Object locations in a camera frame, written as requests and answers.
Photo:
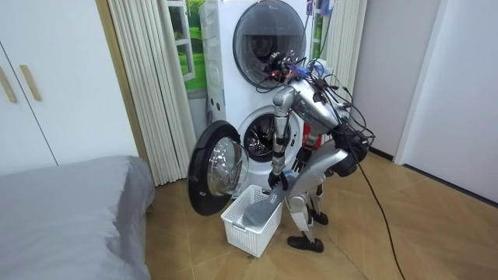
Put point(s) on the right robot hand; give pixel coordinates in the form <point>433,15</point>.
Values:
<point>302,158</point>

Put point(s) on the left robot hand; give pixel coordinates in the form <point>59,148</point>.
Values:
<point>277,180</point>

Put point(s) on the grey garment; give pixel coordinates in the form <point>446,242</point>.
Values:
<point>258,212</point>

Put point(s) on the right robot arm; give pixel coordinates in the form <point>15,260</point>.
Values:
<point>310,141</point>

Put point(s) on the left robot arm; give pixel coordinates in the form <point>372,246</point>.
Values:
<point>280,128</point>

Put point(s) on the robot legs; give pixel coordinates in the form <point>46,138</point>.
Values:
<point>323,165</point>

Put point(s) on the robot body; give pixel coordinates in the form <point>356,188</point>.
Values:
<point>315,107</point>

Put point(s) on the white plastic laundry basket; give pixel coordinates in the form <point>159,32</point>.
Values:
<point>245,237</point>

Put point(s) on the open black washer door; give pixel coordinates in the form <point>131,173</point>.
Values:
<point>202,167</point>

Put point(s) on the cream pleated curtain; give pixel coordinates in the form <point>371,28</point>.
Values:
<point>151,97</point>
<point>344,43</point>

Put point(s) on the white washing machine tower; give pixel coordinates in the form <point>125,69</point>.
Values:
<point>229,58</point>

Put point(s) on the grey bed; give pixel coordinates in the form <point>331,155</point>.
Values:
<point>58,218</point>

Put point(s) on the white wardrobe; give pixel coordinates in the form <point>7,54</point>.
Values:
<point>78,78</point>

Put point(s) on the window view wall poster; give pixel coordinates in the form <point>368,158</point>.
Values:
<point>194,58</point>

